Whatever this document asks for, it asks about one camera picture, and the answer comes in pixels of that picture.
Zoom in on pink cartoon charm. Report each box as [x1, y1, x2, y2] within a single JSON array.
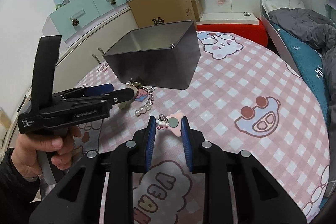
[[155, 111, 184, 138]]

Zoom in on silver metal tin box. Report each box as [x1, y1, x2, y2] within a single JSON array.
[[103, 20, 201, 90]]

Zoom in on left hand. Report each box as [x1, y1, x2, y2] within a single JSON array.
[[11, 126, 81, 178]]

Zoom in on pearl keychain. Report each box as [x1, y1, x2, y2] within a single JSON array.
[[117, 81, 155, 117]]

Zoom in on teal bed sheet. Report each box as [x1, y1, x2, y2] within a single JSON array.
[[266, 22, 330, 125]]

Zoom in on white low cabinet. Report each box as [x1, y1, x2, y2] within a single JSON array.
[[0, 6, 140, 156]]

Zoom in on red storage bench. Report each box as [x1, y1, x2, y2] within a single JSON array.
[[197, 12, 268, 47]]

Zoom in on brown cardboard box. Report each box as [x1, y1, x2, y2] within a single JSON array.
[[128, 0, 196, 28]]

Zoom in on pink checkered tablecloth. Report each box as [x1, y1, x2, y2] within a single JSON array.
[[74, 32, 330, 223]]

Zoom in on grey blanket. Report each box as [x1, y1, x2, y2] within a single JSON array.
[[269, 7, 336, 119]]

